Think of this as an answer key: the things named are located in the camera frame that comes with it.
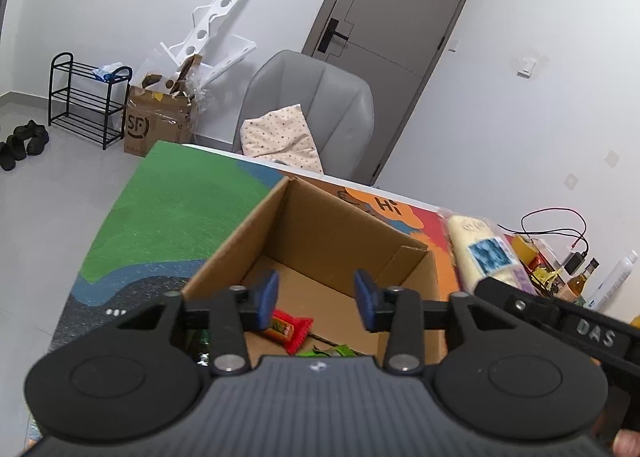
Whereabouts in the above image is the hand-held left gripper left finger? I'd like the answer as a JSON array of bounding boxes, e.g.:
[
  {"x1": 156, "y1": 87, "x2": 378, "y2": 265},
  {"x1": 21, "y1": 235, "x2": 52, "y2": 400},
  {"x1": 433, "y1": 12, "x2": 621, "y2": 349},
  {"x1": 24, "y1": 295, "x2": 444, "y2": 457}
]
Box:
[{"x1": 117, "y1": 269, "x2": 281, "y2": 377}]

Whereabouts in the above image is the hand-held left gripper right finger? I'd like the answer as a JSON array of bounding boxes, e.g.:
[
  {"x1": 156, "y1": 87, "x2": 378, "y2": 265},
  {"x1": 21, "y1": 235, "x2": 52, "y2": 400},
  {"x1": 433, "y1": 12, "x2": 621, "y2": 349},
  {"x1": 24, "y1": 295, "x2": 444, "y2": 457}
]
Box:
[{"x1": 353, "y1": 269, "x2": 516, "y2": 377}]

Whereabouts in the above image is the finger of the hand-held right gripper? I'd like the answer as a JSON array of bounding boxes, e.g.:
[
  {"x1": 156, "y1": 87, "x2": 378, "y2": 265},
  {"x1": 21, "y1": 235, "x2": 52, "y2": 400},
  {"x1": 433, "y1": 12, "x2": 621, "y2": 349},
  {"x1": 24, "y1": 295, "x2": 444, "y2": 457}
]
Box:
[{"x1": 472, "y1": 278, "x2": 561, "y2": 334}]

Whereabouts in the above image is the red snack bar wrapper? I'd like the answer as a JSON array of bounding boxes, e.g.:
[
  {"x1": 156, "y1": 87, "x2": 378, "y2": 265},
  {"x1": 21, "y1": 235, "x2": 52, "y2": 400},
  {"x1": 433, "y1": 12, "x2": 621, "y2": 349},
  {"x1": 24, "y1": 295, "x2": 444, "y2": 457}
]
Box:
[{"x1": 262, "y1": 309, "x2": 314, "y2": 355}]

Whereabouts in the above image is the cream pack with blue label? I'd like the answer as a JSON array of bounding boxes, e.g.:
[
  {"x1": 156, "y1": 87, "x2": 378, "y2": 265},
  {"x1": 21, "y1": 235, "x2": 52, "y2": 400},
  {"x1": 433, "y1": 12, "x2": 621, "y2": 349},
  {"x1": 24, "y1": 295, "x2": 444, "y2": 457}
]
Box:
[{"x1": 439, "y1": 210, "x2": 531, "y2": 294}]

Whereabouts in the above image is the cardboard box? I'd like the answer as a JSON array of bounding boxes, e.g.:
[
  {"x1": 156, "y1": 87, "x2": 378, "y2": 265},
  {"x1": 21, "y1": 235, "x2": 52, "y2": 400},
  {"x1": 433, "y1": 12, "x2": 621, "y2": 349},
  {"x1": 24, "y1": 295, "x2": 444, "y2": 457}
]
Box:
[{"x1": 180, "y1": 176, "x2": 448, "y2": 368}]

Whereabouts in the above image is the person's right hand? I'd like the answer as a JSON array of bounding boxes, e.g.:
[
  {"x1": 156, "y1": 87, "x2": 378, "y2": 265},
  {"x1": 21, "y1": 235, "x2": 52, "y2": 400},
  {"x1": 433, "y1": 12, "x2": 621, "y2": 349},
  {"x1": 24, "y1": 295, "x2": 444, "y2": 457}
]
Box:
[{"x1": 613, "y1": 429, "x2": 640, "y2": 457}]

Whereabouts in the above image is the yellow green wrapper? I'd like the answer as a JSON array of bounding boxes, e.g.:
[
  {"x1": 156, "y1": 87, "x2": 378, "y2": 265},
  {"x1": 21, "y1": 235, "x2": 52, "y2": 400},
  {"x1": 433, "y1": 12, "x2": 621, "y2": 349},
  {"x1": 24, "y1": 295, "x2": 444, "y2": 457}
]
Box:
[{"x1": 530, "y1": 267, "x2": 561, "y2": 288}]

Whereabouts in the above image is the brown glass bottle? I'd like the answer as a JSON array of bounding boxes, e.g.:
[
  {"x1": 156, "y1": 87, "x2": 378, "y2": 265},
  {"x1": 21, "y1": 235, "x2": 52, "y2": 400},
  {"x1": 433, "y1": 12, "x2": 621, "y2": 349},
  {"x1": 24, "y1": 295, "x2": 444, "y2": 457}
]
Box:
[{"x1": 567, "y1": 258, "x2": 600, "y2": 303}]

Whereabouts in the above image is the white spray bottle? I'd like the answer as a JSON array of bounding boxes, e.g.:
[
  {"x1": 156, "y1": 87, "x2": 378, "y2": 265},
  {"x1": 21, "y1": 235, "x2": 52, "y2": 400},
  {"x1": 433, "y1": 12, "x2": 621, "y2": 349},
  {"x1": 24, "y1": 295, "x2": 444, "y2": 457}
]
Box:
[{"x1": 585, "y1": 249, "x2": 640, "y2": 310}]

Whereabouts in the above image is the yellow tape roll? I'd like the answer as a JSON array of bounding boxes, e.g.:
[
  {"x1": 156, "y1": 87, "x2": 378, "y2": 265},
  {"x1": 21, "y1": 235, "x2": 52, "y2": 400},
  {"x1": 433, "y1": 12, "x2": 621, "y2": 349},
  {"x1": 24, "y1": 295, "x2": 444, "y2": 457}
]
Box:
[{"x1": 512, "y1": 234, "x2": 538, "y2": 263}]

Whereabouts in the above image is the white power strip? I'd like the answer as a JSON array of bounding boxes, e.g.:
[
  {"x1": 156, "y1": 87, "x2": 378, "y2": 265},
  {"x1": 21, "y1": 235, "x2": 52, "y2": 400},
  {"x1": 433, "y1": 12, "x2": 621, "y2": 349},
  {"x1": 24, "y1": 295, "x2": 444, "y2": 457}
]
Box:
[{"x1": 537, "y1": 239, "x2": 571, "y2": 268}]

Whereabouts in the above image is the black charger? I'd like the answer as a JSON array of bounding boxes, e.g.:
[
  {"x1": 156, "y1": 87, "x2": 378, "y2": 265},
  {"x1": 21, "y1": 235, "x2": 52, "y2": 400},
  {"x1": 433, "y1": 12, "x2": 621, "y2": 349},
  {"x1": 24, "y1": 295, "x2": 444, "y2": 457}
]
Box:
[{"x1": 564, "y1": 251, "x2": 591, "y2": 273}]

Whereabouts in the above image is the dotted cream cushion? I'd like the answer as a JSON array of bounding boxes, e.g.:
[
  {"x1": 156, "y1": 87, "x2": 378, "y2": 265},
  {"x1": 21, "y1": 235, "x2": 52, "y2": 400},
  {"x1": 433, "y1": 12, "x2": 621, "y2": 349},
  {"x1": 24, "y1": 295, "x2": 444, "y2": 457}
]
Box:
[{"x1": 241, "y1": 104, "x2": 325, "y2": 175}]

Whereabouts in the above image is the brown shipping carton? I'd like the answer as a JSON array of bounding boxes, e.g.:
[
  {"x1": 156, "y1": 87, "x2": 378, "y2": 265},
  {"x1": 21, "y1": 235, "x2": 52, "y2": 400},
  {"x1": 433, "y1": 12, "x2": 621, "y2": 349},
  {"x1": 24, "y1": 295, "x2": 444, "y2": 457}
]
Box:
[{"x1": 123, "y1": 57, "x2": 198, "y2": 158}]

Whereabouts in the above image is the grey padded chair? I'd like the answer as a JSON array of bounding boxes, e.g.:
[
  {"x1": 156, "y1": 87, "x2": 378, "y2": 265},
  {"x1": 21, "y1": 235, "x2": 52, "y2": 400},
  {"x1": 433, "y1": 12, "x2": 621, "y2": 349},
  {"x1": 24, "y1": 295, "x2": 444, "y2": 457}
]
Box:
[{"x1": 232, "y1": 50, "x2": 375, "y2": 185}]

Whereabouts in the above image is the clear plastic wrap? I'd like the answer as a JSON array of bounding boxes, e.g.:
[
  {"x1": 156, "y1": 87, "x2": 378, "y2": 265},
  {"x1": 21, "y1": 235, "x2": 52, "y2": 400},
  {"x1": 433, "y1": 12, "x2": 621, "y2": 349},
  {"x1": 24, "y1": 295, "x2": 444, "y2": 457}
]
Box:
[{"x1": 145, "y1": 44, "x2": 221, "y2": 108}]

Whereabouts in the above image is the black shoe rack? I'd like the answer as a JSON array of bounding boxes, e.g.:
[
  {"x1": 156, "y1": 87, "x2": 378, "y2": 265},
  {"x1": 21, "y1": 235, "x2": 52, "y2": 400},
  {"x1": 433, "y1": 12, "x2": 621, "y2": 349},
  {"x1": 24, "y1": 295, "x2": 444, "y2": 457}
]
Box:
[{"x1": 48, "y1": 52, "x2": 133, "y2": 150}]

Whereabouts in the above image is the blue and white bag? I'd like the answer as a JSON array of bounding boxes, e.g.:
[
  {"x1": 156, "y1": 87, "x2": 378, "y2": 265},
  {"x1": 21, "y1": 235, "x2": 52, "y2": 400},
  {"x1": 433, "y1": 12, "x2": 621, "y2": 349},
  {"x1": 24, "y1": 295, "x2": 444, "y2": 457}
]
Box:
[{"x1": 92, "y1": 62, "x2": 123, "y2": 83}]

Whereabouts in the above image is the black shoe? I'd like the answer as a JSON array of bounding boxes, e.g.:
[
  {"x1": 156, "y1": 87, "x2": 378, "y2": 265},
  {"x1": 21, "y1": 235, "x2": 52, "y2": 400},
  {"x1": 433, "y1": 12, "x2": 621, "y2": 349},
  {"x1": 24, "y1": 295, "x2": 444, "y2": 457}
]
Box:
[
  {"x1": 0, "y1": 134, "x2": 28, "y2": 172},
  {"x1": 12, "y1": 120, "x2": 51, "y2": 155}
]

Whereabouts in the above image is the grey door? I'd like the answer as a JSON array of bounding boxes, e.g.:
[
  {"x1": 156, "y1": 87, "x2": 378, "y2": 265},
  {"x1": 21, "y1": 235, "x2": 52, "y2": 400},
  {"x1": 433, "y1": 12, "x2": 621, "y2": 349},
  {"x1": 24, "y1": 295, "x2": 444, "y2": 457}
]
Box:
[{"x1": 302, "y1": 0, "x2": 481, "y2": 187}]

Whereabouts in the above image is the white holed rack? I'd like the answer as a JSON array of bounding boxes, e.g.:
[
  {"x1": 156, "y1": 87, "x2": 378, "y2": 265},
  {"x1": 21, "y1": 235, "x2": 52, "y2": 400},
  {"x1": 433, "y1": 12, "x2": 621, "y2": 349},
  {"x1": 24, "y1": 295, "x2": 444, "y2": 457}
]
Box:
[{"x1": 160, "y1": 0, "x2": 257, "y2": 88}]

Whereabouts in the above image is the black charging cable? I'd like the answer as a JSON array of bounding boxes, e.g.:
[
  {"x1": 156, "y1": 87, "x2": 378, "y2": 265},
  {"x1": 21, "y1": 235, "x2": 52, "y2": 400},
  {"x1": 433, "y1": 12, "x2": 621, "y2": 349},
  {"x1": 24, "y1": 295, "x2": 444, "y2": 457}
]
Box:
[{"x1": 520, "y1": 208, "x2": 588, "y2": 250}]

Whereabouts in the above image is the black door handle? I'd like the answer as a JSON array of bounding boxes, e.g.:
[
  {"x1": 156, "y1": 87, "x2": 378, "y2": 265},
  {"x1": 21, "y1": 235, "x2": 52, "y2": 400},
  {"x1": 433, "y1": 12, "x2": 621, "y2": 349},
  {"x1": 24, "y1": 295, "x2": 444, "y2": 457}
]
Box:
[{"x1": 320, "y1": 18, "x2": 351, "y2": 55}]

